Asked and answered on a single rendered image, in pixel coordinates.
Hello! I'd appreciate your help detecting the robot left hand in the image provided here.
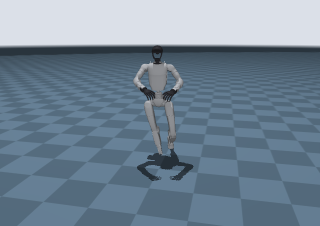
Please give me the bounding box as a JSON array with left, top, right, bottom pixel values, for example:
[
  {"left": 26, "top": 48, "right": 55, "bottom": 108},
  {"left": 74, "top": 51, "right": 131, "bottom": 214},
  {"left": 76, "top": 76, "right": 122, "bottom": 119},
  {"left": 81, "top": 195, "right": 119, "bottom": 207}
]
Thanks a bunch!
[{"left": 162, "top": 89, "right": 177, "bottom": 101}]

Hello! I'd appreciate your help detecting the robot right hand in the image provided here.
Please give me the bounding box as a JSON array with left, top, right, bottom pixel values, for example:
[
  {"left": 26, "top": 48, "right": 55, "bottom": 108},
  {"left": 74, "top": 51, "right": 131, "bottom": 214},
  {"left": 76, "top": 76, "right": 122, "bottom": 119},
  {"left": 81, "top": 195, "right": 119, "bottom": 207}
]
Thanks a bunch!
[{"left": 140, "top": 87, "right": 155, "bottom": 100}]

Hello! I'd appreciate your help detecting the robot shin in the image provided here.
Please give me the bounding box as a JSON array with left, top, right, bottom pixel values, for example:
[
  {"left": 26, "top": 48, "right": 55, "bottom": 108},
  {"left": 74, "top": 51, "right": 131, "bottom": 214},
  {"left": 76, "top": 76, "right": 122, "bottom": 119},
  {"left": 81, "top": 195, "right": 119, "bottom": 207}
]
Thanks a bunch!
[
  {"left": 169, "top": 131, "right": 176, "bottom": 144},
  {"left": 152, "top": 130, "right": 163, "bottom": 155}
]

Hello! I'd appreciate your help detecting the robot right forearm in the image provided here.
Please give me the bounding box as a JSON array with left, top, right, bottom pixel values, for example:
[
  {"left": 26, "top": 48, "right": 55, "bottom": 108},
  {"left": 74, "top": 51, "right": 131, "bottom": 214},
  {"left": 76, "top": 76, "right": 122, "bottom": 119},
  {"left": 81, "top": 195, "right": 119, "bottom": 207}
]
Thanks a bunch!
[{"left": 133, "top": 77, "right": 145, "bottom": 90}]

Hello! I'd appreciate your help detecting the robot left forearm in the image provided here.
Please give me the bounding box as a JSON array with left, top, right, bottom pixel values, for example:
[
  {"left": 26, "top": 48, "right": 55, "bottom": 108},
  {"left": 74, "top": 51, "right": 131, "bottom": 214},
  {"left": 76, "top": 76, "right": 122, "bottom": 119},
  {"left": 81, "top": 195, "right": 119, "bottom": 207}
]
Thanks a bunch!
[{"left": 172, "top": 78, "right": 184, "bottom": 92}]

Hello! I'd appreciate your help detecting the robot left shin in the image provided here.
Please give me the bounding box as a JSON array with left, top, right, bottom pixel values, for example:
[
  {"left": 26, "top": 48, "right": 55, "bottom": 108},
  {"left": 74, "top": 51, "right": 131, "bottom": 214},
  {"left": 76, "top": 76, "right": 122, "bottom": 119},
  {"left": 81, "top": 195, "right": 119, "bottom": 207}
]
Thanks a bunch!
[{"left": 169, "top": 131, "right": 176, "bottom": 144}]

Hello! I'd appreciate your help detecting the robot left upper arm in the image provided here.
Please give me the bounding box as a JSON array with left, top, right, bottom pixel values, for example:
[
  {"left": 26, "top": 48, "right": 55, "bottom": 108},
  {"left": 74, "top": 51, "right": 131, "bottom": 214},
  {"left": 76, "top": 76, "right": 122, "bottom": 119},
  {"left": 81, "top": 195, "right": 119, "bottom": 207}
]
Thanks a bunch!
[{"left": 166, "top": 64, "right": 182, "bottom": 83}]

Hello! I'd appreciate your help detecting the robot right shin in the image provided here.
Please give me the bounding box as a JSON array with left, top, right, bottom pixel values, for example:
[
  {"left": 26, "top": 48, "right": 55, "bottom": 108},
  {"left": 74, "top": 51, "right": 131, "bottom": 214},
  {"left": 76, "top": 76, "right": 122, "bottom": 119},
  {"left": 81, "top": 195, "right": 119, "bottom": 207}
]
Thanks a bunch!
[{"left": 152, "top": 130, "right": 163, "bottom": 155}]

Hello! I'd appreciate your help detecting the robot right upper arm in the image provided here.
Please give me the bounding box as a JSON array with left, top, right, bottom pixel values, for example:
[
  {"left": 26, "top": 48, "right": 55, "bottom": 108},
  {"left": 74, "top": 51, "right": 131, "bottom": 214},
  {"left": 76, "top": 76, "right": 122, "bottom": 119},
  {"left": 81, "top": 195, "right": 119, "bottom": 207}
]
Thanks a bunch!
[{"left": 135, "top": 64, "right": 149, "bottom": 82}]

